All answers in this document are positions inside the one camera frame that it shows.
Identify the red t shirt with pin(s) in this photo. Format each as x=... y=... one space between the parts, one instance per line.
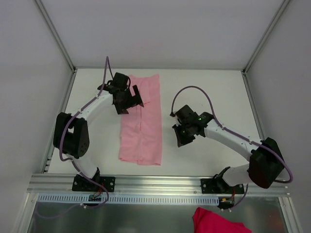
x=206 y=221

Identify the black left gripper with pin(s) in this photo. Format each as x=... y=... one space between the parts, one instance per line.
x=127 y=101

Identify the right aluminium frame post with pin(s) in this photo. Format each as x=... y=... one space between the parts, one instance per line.
x=263 y=40

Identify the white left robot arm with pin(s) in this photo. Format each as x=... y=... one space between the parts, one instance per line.
x=71 y=135

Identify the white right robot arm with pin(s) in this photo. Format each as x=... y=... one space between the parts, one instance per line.
x=264 y=158

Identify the left aluminium frame post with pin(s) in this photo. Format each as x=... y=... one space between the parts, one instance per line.
x=54 y=33

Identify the pink t shirt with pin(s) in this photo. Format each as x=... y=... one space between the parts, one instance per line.
x=141 y=129

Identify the white slotted cable duct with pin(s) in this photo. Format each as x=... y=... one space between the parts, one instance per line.
x=128 y=199

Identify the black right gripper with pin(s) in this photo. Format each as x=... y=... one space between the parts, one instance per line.
x=184 y=132

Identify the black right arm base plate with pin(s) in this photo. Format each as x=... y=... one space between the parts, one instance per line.
x=211 y=185

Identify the aluminium frame post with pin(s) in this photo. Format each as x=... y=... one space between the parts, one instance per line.
x=263 y=40
x=54 y=33

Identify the aluminium front rail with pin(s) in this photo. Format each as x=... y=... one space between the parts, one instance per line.
x=146 y=185

